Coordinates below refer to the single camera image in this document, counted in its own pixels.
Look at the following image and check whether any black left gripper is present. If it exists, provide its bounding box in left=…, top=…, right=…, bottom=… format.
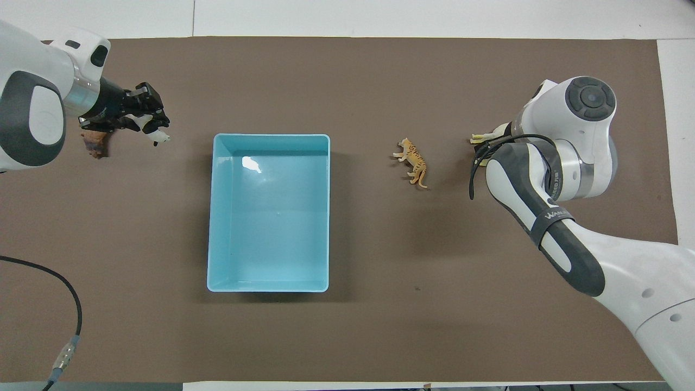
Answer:
left=80, top=77, right=165, bottom=134

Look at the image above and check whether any black white panda toy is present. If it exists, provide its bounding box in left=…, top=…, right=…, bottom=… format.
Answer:
left=135, top=113, right=172, bottom=146

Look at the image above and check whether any brown lion toy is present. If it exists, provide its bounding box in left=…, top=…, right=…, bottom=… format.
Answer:
left=81, top=128, right=118, bottom=160

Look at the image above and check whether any orange striped tiger toy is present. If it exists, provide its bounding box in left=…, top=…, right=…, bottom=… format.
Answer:
left=393, top=137, right=429, bottom=190

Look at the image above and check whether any cream white horse toy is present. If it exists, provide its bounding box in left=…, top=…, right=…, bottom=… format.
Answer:
left=470, top=123, right=514, bottom=145

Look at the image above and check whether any light blue storage box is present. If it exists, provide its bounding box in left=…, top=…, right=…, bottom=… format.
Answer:
left=207, top=134, right=331, bottom=293

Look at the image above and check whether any brown table mat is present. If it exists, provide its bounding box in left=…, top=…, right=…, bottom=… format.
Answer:
left=0, top=37, right=679, bottom=383

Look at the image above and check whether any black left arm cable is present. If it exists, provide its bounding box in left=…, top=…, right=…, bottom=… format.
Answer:
left=0, top=255, right=83, bottom=391

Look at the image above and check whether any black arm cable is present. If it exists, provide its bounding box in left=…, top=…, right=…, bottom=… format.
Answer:
left=0, top=255, right=83, bottom=391
left=469, top=133, right=561, bottom=201

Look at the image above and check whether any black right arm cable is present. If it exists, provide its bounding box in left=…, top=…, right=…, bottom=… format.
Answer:
left=469, top=133, right=561, bottom=201

